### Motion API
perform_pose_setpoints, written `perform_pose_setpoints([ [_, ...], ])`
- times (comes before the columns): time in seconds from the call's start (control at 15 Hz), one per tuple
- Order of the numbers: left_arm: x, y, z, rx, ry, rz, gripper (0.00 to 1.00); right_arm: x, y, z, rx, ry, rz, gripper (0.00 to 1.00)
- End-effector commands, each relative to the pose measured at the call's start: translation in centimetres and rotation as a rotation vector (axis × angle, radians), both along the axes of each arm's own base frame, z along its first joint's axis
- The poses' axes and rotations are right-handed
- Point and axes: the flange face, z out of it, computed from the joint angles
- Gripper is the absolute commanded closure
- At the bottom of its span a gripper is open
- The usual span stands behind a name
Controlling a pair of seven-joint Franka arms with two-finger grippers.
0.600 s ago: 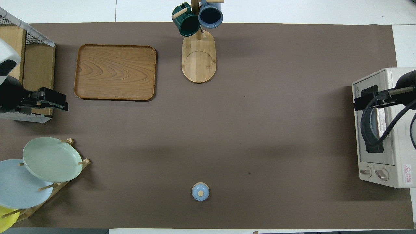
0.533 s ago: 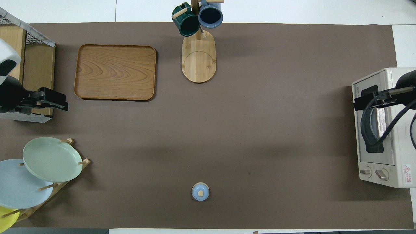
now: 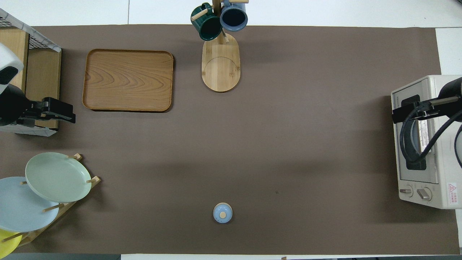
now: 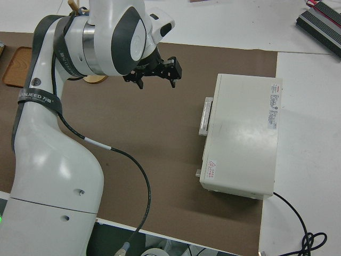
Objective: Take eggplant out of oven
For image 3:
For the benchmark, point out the cream toaster oven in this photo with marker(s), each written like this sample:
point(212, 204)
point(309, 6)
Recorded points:
point(449, 169)

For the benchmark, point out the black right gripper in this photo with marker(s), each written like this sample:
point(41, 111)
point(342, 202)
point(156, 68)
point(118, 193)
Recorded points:
point(429, 110)

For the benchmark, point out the large pale blue plate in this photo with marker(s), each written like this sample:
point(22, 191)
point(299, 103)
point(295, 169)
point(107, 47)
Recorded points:
point(21, 213)

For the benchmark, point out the brown paper table mat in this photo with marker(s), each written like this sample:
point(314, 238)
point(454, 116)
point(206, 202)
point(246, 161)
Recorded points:
point(288, 144)

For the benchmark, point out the rectangular wooden tray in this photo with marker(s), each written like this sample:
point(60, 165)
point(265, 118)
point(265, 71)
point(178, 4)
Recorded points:
point(126, 79)

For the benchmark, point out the blue mug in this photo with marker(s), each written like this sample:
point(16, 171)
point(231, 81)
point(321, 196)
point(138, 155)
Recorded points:
point(234, 18)

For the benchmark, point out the wooden plate rack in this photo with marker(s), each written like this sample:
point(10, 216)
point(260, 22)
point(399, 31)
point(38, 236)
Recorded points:
point(95, 180)

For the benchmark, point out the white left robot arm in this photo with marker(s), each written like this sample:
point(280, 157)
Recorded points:
point(9, 104)

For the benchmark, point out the pale green plate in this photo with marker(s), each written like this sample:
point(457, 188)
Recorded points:
point(54, 177)

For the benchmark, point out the yellow plate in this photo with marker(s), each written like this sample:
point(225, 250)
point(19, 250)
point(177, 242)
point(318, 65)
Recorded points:
point(7, 247)

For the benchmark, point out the small blue jar wooden knob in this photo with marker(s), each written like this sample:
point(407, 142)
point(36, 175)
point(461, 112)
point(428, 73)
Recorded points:
point(220, 210)

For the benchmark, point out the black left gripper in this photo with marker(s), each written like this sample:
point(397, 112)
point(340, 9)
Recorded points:
point(34, 110)

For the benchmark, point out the wooden mug tree stand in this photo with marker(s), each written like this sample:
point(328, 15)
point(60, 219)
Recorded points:
point(221, 68)

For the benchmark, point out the dark green mug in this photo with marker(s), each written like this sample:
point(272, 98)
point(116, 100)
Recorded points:
point(207, 27)

